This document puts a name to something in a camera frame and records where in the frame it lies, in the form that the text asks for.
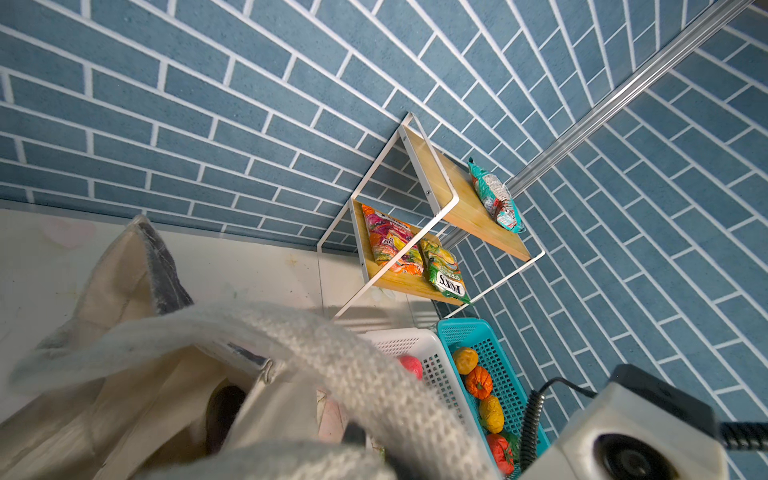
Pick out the orange pumpkin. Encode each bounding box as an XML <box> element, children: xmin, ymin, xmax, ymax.
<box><xmin>464</xmin><ymin>365</ymin><xmax>493</xmax><ymax>401</ymax></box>

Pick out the red tomato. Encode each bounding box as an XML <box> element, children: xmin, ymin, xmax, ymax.
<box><xmin>485</xmin><ymin>432</ymin><xmax>515</xmax><ymax>477</ymax></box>

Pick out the white plastic basket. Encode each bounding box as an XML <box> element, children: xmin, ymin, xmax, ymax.
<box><xmin>361</xmin><ymin>328</ymin><xmax>492</xmax><ymax>465</ymax></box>

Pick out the white wooden shelf rack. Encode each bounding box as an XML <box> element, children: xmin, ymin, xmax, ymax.
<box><xmin>316</xmin><ymin>112</ymin><xmax>546</xmax><ymax>319</ymax></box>

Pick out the green Fox's candy bag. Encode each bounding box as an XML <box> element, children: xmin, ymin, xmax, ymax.
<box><xmin>419</xmin><ymin>237</ymin><xmax>471</xmax><ymax>304</ymax></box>

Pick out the beige canvas grocery bag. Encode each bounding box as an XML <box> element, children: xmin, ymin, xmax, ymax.
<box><xmin>1</xmin><ymin>215</ymin><xmax>498</xmax><ymax>479</ymax></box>

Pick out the red yellow snack bag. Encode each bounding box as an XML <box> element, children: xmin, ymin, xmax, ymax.
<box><xmin>361</xmin><ymin>205</ymin><xmax>424</xmax><ymax>276</ymax></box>

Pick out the yellow bell pepper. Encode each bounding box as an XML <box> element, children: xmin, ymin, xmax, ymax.
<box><xmin>478</xmin><ymin>395</ymin><xmax>505</xmax><ymax>434</ymax></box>

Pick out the teal snack bag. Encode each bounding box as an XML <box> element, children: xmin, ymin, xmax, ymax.
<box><xmin>468</xmin><ymin>158</ymin><xmax>526</xmax><ymax>233</ymax></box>

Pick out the yellow mango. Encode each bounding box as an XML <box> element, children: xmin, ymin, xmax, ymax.
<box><xmin>452</xmin><ymin>347</ymin><xmax>479</xmax><ymax>376</ymax></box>

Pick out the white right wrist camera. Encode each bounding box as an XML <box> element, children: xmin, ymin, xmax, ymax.
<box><xmin>521</xmin><ymin>364</ymin><xmax>728</xmax><ymax>479</ymax></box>

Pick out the red lychee fruit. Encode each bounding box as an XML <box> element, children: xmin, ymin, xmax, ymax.
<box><xmin>397</xmin><ymin>355</ymin><xmax>423</xmax><ymax>380</ymax></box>

